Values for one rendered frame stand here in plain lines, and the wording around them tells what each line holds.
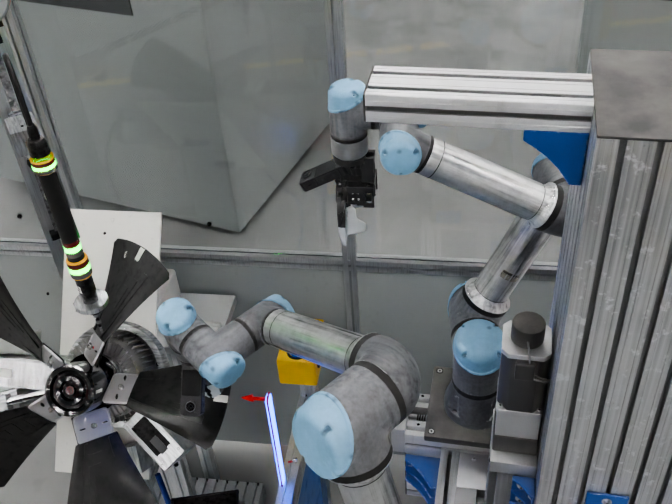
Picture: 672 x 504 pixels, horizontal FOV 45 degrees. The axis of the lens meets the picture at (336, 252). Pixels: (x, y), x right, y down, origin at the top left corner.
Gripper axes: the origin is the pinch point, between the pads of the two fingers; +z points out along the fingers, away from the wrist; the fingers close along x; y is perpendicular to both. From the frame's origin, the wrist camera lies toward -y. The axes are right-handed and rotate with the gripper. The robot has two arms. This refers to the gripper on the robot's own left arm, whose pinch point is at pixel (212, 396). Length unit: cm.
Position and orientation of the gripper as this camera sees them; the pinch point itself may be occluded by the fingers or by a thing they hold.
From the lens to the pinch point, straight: 186.9
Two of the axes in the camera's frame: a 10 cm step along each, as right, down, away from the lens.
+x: -9.9, -0.4, 1.4
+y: 1.1, -8.4, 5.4
